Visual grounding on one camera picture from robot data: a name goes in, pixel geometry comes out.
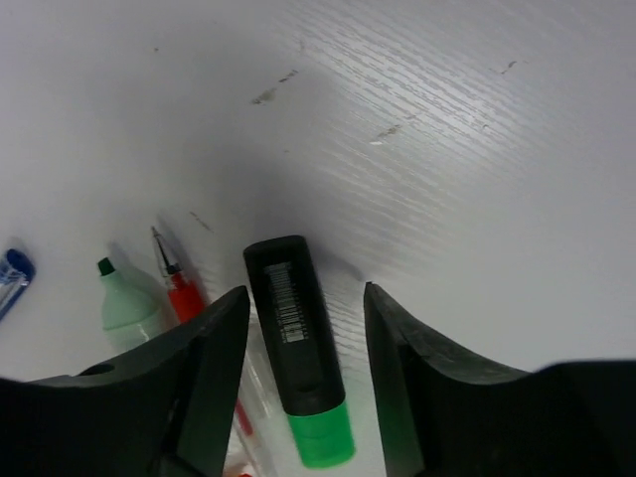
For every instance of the green black highlighter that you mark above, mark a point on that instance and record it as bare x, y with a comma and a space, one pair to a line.
301, 349

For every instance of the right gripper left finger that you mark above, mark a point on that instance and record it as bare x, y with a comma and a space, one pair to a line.
105, 421

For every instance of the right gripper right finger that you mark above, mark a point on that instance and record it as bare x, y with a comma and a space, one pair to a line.
444, 410

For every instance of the light green marker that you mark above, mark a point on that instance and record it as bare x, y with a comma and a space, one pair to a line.
129, 317

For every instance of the blue pen cap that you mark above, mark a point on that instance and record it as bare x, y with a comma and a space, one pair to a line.
17, 273

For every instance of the red pen clear barrel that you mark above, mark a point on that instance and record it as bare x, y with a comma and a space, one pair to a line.
210, 388

